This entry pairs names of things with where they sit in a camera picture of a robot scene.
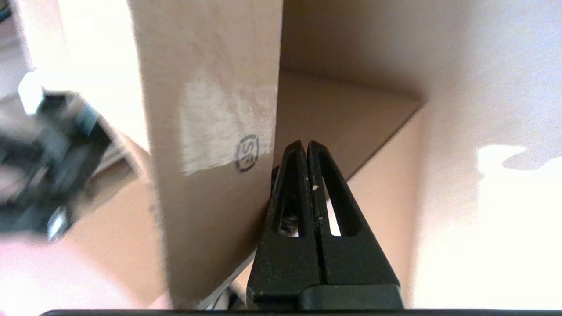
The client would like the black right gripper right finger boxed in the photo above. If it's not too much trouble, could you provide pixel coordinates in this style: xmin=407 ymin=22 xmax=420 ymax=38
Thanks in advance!
xmin=306 ymin=140 xmax=405 ymax=309

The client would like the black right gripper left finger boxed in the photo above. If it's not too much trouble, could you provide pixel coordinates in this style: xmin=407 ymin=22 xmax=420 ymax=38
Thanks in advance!
xmin=247 ymin=140 xmax=318 ymax=309

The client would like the brown cardboard shoe box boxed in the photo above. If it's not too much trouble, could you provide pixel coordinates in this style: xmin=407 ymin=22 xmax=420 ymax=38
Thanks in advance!
xmin=56 ymin=0 xmax=562 ymax=309

